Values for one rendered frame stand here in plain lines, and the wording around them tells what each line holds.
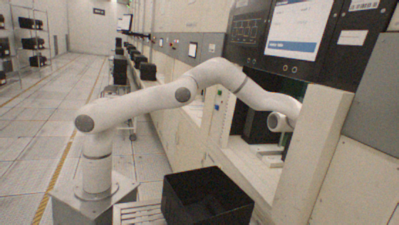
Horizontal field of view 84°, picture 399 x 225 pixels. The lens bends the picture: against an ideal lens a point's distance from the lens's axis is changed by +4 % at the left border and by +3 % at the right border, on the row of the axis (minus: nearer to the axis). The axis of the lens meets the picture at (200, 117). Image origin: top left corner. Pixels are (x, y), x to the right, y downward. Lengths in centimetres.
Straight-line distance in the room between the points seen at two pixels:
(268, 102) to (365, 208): 43
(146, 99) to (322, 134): 62
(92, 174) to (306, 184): 84
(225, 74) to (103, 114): 49
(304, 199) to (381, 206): 19
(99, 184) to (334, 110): 96
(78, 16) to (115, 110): 1371
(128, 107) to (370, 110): 78
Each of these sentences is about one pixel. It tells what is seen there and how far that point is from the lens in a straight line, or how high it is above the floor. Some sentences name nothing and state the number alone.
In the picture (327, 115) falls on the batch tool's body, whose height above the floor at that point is 133.
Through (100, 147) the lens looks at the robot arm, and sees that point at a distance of 102.
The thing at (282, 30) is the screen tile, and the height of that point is 157.
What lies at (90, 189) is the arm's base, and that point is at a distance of 113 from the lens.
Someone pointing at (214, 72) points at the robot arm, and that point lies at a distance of 83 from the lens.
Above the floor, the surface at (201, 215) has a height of 77.
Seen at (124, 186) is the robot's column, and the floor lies 76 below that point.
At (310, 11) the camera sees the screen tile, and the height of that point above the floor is 163.
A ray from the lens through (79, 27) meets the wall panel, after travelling 1454.
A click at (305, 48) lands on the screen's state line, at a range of 88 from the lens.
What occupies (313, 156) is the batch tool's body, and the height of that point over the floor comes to 120.
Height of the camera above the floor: 147
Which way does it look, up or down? 18 degrees down
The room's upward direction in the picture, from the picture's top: 9 degrees clockwise
